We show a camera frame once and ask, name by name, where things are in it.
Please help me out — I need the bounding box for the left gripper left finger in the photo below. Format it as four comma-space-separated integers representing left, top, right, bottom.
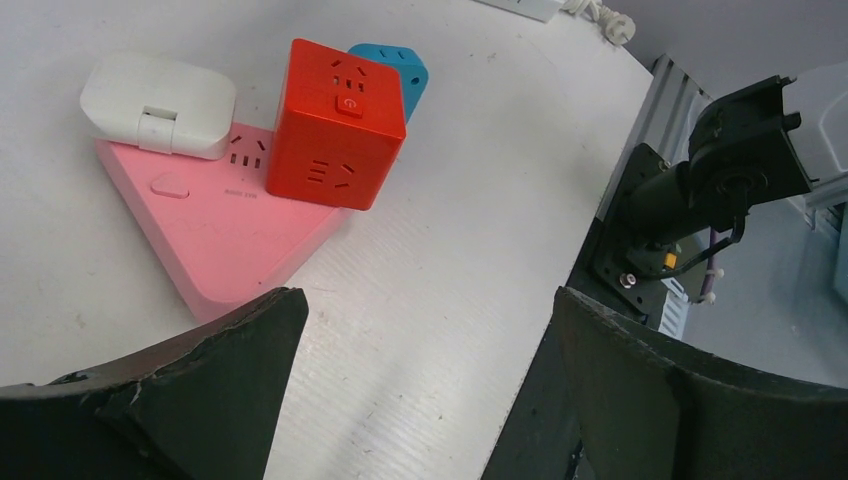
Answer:
1, 288, 309, 479

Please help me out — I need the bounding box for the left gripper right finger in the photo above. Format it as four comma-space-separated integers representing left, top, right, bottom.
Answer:
552, 287, 847, 479

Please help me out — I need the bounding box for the pink triangular power strip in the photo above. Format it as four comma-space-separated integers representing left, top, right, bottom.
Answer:
95, 123, 351, 323

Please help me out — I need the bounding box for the white square charger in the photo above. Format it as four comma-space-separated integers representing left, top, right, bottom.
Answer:
79, 51, 237, 160

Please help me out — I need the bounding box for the red cube adapter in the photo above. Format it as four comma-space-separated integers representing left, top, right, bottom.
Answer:
265, 38, 407, 211

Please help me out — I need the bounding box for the white multicolour power strip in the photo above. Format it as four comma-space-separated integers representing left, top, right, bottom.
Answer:
477, 0, 636, 46

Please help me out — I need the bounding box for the blue small adapter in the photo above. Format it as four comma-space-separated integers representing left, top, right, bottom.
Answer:
347, 43, 429, 122

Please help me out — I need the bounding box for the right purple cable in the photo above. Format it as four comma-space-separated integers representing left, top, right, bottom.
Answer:
703, 228, 725, 306

